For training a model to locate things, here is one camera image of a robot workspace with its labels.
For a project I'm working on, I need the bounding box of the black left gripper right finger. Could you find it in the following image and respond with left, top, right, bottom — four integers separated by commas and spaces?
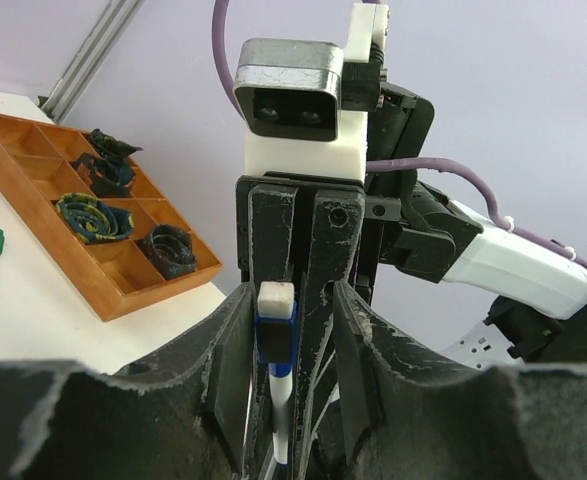
333, 281, 587, 479

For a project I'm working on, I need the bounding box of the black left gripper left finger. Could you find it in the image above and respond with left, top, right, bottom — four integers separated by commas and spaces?
0, 284, 253, 479

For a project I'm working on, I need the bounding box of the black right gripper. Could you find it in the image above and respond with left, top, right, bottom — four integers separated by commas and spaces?
236, 172, 402, 479

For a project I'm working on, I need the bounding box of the blue capped marker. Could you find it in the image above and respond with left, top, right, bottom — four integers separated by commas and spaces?
254, 281, 298, 465

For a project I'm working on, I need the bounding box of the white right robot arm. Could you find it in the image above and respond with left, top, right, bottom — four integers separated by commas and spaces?
233, 80, 587, 479

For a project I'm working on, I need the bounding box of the dark floral rolled tie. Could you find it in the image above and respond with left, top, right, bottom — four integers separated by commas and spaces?
135, 224, 197, 281

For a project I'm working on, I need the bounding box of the dark rolled tie top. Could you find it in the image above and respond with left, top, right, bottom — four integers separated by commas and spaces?
88, 128, 143, 158

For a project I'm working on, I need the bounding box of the blue yellow rolled tie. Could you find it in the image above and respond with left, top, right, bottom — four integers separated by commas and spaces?
55, 192, 134, 245

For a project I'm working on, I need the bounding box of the orange wooden divider tray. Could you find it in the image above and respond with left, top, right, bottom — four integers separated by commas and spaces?
0, 114, 222, 321

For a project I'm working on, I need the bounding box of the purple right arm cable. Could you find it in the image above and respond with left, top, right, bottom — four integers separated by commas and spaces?
211, 0, 587, 274

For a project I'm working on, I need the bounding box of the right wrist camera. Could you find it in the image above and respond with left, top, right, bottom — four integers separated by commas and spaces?
233, 3, 390, 182

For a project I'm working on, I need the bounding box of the aluminium frame post right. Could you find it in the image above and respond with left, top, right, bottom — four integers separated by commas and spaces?
40, 0, 144, 123

